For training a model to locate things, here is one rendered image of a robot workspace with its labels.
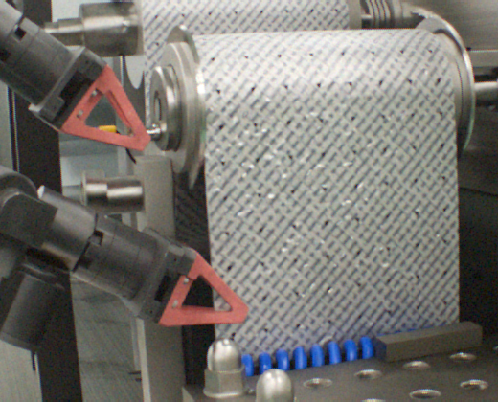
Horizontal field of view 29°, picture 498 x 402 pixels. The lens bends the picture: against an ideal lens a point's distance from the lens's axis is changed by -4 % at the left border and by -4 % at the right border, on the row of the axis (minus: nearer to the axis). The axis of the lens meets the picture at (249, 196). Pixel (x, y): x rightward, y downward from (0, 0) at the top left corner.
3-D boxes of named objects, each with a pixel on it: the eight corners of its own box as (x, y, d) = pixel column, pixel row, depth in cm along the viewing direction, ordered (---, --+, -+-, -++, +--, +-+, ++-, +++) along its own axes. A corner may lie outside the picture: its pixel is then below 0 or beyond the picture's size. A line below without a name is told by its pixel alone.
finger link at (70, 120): (129, 180, 82) (40, 116, 79) (114, 172, 89) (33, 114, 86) (175, 113, 83) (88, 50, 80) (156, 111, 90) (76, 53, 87)
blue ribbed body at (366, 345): (232, 388, 84) (230, 350, 83) (450, 351, 90) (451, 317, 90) (244, 400, 81) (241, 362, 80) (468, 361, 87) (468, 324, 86)
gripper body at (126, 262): (156, 327, 76) (72, 290, 74) (132, 300, 86) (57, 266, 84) (191, 253, 77) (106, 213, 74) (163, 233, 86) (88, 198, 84)
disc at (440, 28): (403, 160, 102) (397, 19, 99) (407, 159, 102) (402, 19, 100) (472, 177, 88) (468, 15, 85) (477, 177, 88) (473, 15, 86)
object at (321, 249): (217, 377, 84) (204, 165, 82) (456, 339, 91) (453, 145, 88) (219, 379, 84) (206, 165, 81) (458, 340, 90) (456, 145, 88)
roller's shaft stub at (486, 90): (430, 114, 96) (427, 70, 96) (488, 110, 98) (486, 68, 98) (450, 116, 92) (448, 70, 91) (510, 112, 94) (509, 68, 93)
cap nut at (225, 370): (198, 387, 78) (194, 335, 77) (241, 381, 79) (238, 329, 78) (210, 401, 75) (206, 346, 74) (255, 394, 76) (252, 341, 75)
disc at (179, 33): (166, 180, 95) (158, 27, 92) (170, 179, 95) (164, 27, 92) (204, 203, 81) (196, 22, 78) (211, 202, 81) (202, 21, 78)
